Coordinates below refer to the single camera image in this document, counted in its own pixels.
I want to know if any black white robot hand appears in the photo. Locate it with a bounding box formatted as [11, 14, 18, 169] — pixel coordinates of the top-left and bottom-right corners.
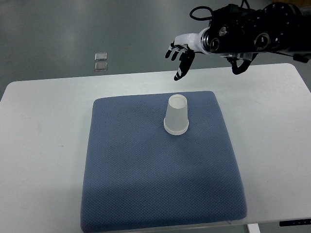
[165, 32, 207, 81]

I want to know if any white paper cup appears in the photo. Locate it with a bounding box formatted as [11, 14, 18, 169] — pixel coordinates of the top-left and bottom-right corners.
[164, 128, 188, 135]
[163, 94, 189, 131]

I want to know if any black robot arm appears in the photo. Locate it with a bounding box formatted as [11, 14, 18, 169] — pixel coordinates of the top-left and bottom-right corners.
[165, 2, 311, 81]

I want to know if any upper metal floor plate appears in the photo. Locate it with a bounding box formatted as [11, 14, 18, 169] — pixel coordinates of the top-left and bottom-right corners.
[94, 52, 107, 61]

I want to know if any metal floor plate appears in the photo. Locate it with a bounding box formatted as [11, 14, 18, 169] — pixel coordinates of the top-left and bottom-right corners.
[94, 52, 107, 61]
[94, 62, 108, 71]

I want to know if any white paper cup on mat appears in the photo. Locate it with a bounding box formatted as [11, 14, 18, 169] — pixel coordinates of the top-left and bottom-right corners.
[164, 128, 188, 135]

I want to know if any lower metal floor plate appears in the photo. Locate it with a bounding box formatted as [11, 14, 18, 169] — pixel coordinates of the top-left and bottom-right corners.
[94, 62, 108, 71]

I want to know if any blue textured cushion mat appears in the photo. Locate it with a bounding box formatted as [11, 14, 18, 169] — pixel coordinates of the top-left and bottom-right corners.
[81, 91, 247, 233]

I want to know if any white table leg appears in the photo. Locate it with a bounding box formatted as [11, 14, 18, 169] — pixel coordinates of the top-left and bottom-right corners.
[247, 223, 260, 233]

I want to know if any black desk control panel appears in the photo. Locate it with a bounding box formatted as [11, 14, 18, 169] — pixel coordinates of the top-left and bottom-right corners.
[279, 218, 311, 227]

